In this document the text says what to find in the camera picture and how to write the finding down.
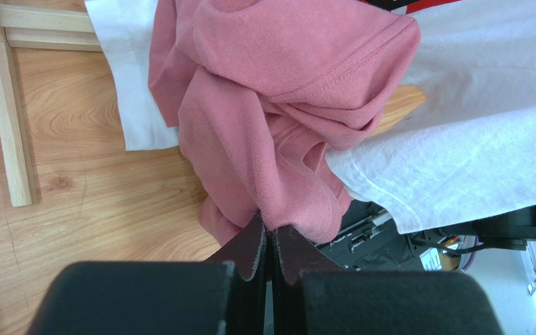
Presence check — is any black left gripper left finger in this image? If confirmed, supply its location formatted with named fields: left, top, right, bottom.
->
left=28, top=214, right=267, bottom=334

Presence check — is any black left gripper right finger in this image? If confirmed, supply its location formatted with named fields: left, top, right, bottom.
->
left=270, top=226, right=502, bottom=334

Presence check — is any pink t shirt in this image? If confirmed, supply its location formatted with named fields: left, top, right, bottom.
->
left=148, top=1, right=420, bottom=244

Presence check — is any white t shirt red print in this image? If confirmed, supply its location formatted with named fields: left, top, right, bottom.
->
left=84, top=0, right=536, bottom=235

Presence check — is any wooden clothes rack frame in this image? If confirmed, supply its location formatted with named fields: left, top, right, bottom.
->
left=0, top=0, right=429, bottom=209

